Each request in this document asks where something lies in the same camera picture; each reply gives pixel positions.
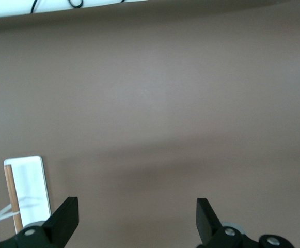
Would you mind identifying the brown table cover sheet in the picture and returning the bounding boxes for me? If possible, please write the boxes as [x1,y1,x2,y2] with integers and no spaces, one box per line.
[0,0,300,248]

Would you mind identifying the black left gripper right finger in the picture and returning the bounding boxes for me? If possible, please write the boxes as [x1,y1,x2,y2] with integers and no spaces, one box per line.
[196,198,294,248]

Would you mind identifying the white tie on rack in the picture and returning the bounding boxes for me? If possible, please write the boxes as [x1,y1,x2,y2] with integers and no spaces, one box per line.
[0,203,21,225]

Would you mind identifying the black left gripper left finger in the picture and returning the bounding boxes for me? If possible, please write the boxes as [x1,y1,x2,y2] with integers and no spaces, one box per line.
[0,196,78,248]

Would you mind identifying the white rack base plate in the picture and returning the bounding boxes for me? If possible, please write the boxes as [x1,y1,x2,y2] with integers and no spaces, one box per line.
[4,155,53,228]

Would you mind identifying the wooden rack pole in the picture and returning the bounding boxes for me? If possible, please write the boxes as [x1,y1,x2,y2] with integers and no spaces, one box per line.
[4,165,24,233]

